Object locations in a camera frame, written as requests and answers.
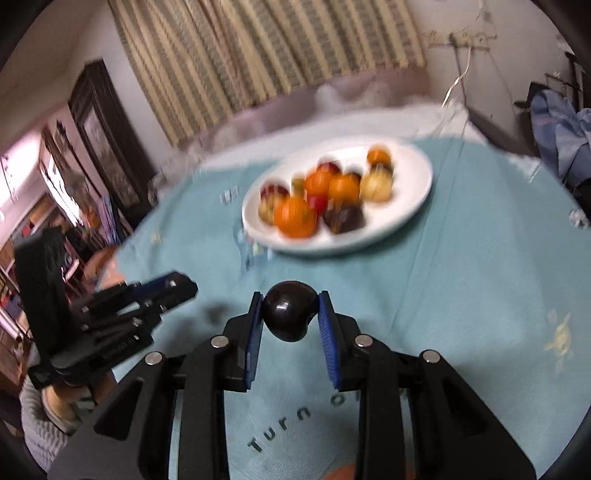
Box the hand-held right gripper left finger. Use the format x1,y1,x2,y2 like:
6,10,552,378
47,291,265,480

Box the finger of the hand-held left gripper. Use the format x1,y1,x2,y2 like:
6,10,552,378
82,271,200,325
54,313,163,372

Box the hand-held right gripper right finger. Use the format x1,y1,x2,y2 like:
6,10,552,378
318,290,542,480

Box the dark wrinkled passion fruit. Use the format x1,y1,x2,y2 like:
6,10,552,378
322,203,366,234

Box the orange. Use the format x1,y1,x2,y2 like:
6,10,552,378
304,169,335,197
328,174,362,205
366,145,393,168
273,196,319,239

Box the yellow round fruit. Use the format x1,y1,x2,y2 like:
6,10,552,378
359,170,394,203

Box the white oval plate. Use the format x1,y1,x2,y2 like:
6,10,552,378
241,135,434,257

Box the person's left forearm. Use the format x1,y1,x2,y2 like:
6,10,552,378
17,375,80,472

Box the person's left hand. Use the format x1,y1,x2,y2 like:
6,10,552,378
41,386,95,435

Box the teal printed tablecloth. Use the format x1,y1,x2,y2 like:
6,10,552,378
113,137,591,480

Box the dark wooden cabinet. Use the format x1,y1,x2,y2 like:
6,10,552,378
67,59,157,219

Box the white cloth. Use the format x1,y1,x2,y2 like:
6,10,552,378
161,97,490,185

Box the striped curtain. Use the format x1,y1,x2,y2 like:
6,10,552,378
107,0,426,147

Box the blue clothing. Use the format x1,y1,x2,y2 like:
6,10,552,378
530,89,591,191

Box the white cable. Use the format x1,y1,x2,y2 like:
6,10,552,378
440,45,475,110

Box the white wall power strip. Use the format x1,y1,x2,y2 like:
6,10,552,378
427,30,493,49

